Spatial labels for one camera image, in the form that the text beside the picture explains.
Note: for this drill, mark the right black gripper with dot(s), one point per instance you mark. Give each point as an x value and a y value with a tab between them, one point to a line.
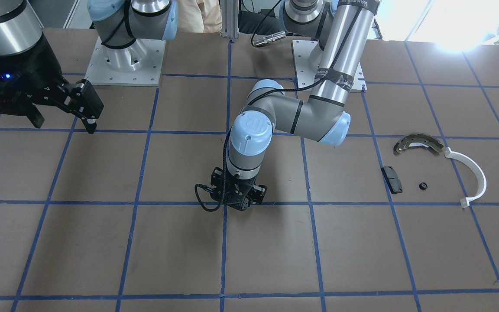
33	71

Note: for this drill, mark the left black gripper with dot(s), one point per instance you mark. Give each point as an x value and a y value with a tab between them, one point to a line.
258	193

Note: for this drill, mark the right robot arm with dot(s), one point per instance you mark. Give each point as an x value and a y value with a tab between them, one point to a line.
118	23

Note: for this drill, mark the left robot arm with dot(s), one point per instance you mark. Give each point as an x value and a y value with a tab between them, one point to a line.
341	28

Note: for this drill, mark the black brake pad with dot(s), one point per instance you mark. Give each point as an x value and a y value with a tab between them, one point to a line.
392	179

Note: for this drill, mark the seated person in beige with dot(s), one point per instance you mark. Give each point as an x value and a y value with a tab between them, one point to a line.
199	16

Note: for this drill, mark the olive brake shoe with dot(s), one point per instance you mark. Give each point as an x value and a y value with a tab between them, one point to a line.
418	140

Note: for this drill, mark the white curved plastic piece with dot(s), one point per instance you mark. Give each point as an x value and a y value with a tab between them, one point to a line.
475	169

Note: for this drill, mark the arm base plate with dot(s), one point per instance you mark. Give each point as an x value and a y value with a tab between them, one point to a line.
137	65
306	60

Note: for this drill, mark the aluminium frame post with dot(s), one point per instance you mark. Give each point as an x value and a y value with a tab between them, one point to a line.
229	12

